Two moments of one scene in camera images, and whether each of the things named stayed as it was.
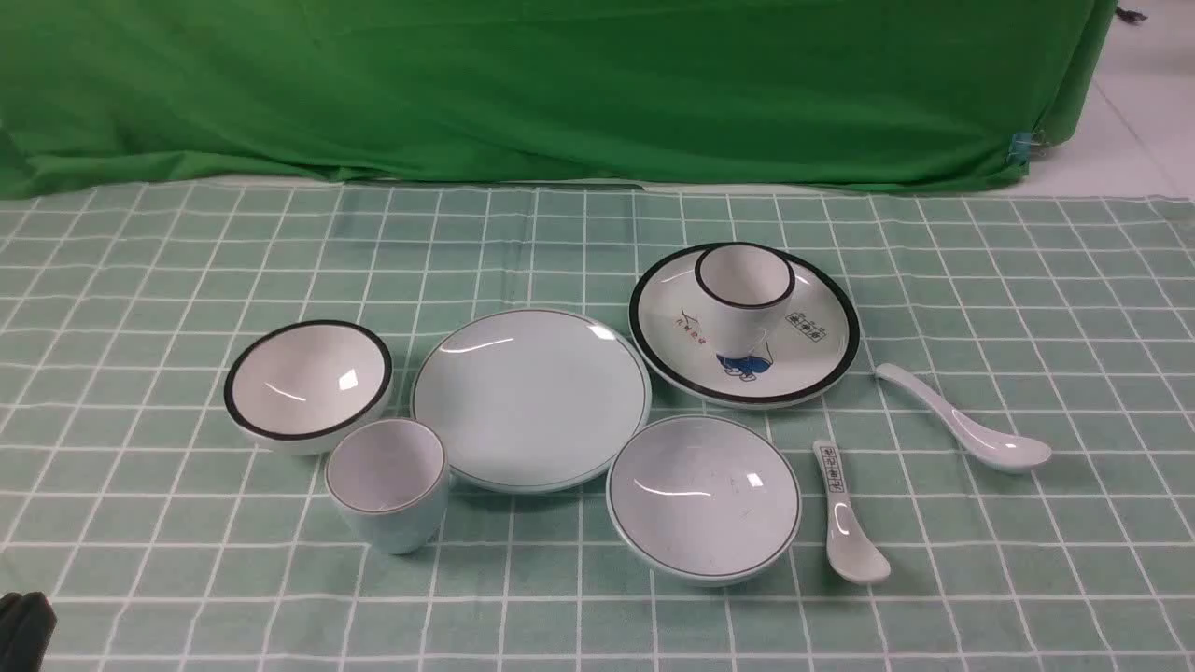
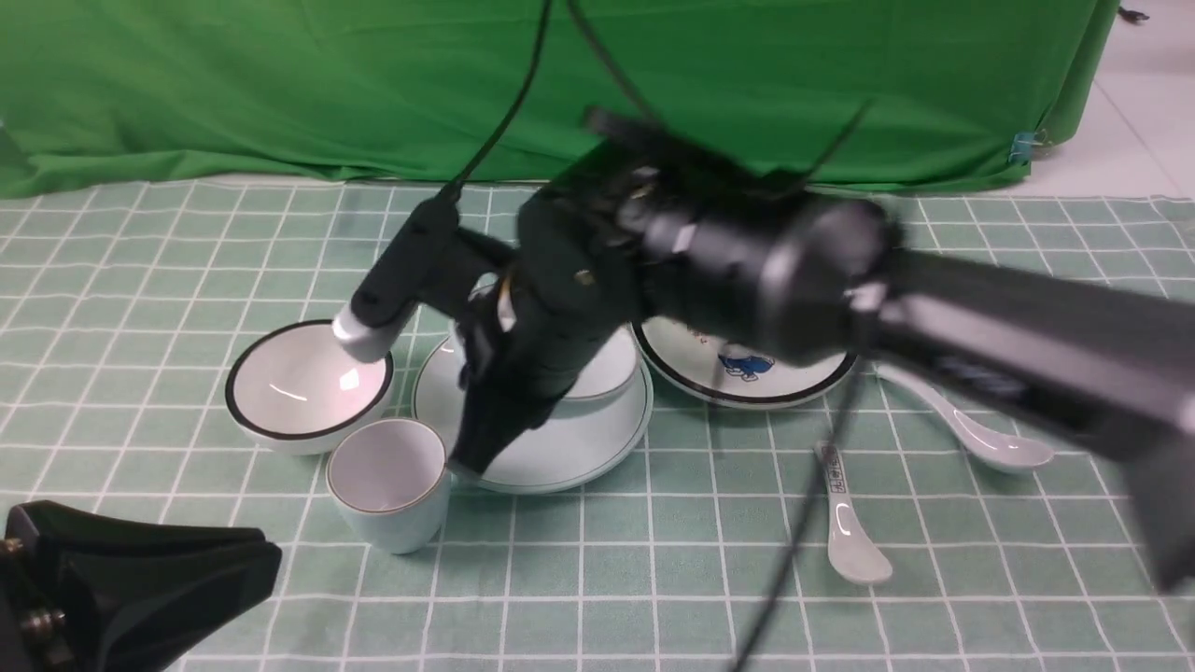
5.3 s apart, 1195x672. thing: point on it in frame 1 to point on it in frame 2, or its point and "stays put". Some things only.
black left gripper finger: (27, 623) to (89, 592)
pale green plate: (531, 400) stays put
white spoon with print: (853, 553) stays put
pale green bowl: (703, 500) to (610, 372)
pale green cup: (386, 479) stays put
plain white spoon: (1005, 452) stays put
